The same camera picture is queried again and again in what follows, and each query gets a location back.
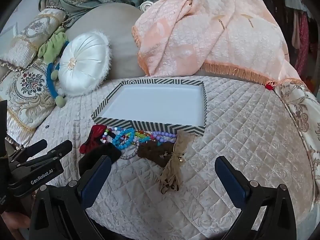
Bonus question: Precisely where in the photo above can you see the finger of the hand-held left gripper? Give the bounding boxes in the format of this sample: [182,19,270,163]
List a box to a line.
[16,140,73,167]
[10,139,48,159]

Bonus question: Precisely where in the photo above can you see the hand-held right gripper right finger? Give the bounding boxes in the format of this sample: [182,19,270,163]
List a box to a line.
[214,156,298,240]

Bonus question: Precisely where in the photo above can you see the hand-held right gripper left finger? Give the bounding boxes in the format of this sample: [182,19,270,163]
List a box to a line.
[29,155,112,240]

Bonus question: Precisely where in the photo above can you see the red satin bow hair clip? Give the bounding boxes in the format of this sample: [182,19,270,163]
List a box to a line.
[79,124,107,154]

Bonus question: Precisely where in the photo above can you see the silver glitter hair tie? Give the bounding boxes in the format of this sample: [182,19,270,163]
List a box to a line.
[119,140,140,160]

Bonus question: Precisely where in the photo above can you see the blue bead bracelet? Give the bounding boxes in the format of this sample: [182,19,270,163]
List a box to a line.
[112,128,135,151]

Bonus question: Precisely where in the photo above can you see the multicolour round bead bracelet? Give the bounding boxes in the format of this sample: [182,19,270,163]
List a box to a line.
[101,127,117,143]

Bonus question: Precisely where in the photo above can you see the brown scrunchie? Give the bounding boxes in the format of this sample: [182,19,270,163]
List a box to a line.
[137,141,175,168]

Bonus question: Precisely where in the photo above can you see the beige lace bow hair tie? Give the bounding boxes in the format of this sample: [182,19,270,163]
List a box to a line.
[159,129,195,194]

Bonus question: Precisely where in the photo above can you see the pile of colourful bracelets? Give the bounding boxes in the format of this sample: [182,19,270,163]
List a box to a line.
[100,127,155,153]

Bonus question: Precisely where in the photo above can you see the purple bead necklace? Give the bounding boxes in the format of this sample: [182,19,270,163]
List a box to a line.
[149,131,177,147]

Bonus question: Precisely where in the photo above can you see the striped cardboard box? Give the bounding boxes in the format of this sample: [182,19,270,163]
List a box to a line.
[90,78,207,137]

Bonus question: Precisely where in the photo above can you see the cream quilted bedspread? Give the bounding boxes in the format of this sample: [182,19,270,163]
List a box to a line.
[25,75,314,239]

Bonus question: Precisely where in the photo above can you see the floral embroidered cushion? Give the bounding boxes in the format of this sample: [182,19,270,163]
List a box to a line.
[0,61,63,140]

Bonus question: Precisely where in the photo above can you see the white round satin cushion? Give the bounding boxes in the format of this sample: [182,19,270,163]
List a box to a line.
[58,30,110,97]

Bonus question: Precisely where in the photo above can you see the cream floral bed cover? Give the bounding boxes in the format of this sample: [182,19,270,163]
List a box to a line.
[274,80,320,180]

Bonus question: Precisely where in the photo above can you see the green and blue plush toy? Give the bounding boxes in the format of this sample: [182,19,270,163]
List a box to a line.
[37,27,69,108]

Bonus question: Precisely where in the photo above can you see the cream embroidered bolster pillow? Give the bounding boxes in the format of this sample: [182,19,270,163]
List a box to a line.
[0,9,67,68]

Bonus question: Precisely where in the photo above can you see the beige padded headboard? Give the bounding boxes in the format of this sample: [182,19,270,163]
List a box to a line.
[66,4,148,80]

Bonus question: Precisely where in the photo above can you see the peach fringed blanket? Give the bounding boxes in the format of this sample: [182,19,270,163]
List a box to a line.
[132,0,304,88]

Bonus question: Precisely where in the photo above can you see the hanging clothes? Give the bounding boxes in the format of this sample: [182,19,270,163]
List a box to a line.
[260,0,320,80]

